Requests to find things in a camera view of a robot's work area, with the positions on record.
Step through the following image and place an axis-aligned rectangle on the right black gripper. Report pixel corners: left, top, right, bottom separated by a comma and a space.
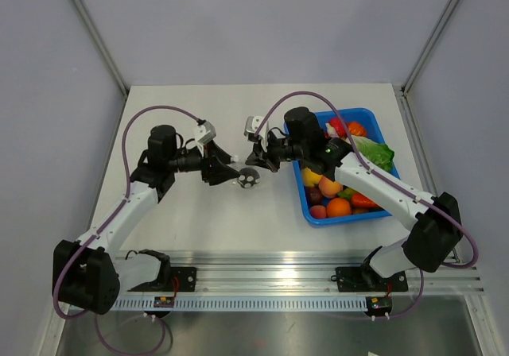
247, 130, 309, 172

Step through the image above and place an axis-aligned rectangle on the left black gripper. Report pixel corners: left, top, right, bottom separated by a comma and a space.
168, 140, 240, 185

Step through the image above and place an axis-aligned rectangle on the black eggplant toy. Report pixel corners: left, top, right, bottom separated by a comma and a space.
237, 167, 261, 188

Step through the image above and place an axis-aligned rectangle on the clear zip top bag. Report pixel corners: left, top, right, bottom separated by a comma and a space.
229, 155, 272, 191

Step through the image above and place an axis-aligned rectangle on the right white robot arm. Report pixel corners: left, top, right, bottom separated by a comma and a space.
244, 107, 462, 290

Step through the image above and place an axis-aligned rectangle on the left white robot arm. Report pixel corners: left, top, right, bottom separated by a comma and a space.
52, 120, 239, 319

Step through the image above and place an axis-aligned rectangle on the dark purple plum toy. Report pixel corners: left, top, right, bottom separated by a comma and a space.
305, 187, 323, 207

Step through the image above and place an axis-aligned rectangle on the small pink peach toy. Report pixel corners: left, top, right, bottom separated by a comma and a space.
309, 205, 328, 219

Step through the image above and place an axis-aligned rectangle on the red strawberry toy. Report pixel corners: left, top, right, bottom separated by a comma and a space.
326, 118, 346, 137

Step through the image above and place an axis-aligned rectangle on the orange fruit toy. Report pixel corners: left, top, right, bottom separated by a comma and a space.
326, 198, 352, 218

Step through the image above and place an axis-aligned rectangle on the green pepper toy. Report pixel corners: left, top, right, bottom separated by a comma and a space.
337, 187, 358, 201

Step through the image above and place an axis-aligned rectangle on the orange persimmon toy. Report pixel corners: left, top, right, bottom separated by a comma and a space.
347, 122, 367, 137

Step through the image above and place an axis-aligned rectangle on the red carrot toy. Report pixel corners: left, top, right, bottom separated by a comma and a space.
351, 193, 379, 209

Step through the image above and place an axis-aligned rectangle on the green cabbage toy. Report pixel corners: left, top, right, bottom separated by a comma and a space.
352, 135, 394, 172

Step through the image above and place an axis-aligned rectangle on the blue plastic bin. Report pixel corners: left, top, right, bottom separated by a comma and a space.
292, 107, 391, 227

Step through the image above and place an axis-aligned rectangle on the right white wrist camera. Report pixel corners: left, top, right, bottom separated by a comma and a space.
244, 116, 269, 152

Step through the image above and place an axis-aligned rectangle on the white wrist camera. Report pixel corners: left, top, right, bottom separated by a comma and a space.
193, 121, 216, 156
244, 116, 269, 152

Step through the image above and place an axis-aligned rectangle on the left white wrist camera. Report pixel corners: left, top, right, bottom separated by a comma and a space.
193, 121, 216, 156

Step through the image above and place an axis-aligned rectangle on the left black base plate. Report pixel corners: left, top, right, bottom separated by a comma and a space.
130, 266, 197, 292

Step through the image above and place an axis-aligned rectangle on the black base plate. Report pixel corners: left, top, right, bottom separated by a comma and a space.
130, 266, 197, 292
331, 266, 409, 292

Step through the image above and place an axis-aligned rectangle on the white slotted cable duct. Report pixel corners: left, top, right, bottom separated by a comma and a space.
70, 296, 369, 312

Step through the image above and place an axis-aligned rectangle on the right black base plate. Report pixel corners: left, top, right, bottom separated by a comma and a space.
331, 266, 409, 292

